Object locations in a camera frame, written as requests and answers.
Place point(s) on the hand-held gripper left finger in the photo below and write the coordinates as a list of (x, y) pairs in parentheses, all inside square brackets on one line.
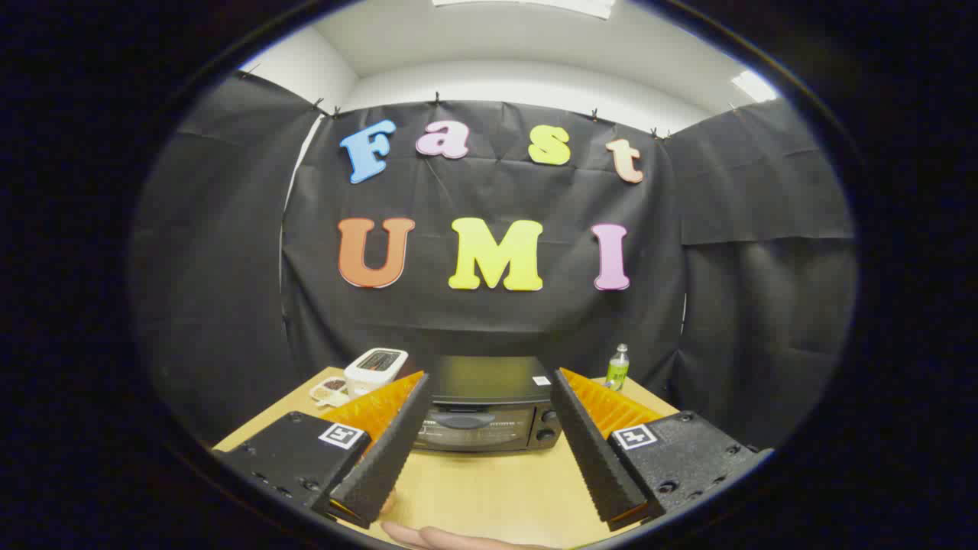
[(393, 451)]

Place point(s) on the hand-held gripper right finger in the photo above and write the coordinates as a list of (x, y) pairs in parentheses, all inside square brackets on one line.
[(592, 458)]

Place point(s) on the black toaster oven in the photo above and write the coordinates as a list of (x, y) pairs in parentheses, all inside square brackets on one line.
[(489, 378)]

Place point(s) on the white pop-up toaster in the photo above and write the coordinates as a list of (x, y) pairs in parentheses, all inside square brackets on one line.
[(367, 376)]

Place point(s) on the white divided snack dish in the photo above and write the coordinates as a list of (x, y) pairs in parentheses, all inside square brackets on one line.
[(330, 388)]

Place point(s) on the green drink bottle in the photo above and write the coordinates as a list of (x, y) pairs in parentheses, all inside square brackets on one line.
[(616, 370)]

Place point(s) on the black backdrop cloth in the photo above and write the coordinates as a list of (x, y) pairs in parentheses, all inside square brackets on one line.
[(489, 328)]

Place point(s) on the ceiling light panel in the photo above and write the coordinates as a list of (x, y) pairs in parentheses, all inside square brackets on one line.
[(527, 4), (752, 85)]

